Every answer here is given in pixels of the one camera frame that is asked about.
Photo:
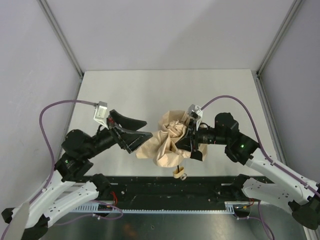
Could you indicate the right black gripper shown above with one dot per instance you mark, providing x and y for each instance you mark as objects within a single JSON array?
[{"x": 193, "y": 137}]

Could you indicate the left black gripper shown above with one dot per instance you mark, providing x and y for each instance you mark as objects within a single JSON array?
[{"x": 117, "y": 134}]

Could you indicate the beige folding umbrella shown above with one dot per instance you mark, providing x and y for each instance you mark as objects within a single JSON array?
[{"x": 162, "y": 146}]

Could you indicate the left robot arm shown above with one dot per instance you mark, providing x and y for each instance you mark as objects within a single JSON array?
[{"x": 32, "y": 219}]

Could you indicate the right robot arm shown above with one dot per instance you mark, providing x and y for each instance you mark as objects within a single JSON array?
[{"x": 288, "y": 190}]

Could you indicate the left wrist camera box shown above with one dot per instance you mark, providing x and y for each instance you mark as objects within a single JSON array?
[{"x": 101, "y": 113}]

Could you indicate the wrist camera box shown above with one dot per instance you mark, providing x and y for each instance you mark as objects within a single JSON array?
[
  {"x": 196, "y": 113},
  {"x": 101, "y": 113}
]

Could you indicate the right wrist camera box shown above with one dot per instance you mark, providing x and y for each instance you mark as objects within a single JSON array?
[{"x": 196, "y": 113}]

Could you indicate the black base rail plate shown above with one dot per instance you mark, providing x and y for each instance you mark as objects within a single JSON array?
[{"x": 163, "y": 193}]

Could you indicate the left aluminium frame post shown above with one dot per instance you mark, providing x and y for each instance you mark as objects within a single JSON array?
[{"x": 48, "y": 13}]

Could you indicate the aluminium frame post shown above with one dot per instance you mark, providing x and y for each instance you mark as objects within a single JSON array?
[
  {"x": 48, "y": 13},
  {"x": 280, "y": 34}
]

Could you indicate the right aluminium frame post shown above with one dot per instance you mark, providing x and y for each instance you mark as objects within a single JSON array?
[{"x": 280, "y": 34}]

